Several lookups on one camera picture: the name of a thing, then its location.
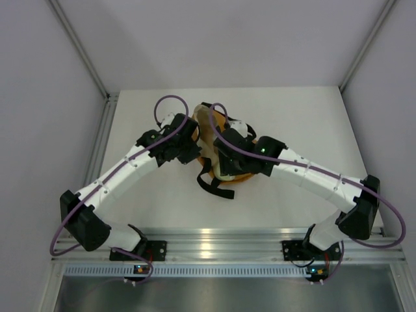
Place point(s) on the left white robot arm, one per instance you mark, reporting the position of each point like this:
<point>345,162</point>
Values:
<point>84,213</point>

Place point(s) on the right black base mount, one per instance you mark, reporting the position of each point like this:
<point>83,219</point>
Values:
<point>294,250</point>

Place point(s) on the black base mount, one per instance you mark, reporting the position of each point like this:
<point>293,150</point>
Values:
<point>152,250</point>
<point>294,250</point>

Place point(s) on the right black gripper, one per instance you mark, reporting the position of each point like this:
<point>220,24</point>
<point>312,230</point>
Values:
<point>226,168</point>

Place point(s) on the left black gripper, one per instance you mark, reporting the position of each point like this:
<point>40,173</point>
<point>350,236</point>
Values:
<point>192,154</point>

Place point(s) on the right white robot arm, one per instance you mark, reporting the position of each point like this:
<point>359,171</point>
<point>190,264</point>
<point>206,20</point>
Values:
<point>355,199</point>

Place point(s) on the aluminium mounting rail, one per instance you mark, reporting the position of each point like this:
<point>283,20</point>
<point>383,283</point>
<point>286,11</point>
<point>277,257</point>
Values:
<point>253,245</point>

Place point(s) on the green pump bottle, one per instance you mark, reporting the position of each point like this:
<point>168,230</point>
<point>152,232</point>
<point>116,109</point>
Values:
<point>218,174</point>

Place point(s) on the tan canvas tote bag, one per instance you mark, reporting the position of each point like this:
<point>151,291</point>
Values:
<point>205,137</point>

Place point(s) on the right aluminium frame post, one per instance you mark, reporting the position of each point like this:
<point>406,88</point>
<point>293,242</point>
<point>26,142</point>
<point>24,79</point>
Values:
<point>364,47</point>

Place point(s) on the left aluminium frame post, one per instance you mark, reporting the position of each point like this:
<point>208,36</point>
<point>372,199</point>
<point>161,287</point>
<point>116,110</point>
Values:
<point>78,46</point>

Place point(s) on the aluminium frame post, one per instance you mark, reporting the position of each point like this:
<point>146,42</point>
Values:
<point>364,47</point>
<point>78,46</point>

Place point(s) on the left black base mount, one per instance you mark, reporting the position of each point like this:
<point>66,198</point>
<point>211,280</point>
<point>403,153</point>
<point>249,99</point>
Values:
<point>152,250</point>

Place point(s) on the grey slotted cable duct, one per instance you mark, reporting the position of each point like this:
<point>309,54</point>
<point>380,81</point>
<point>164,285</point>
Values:
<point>163,271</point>

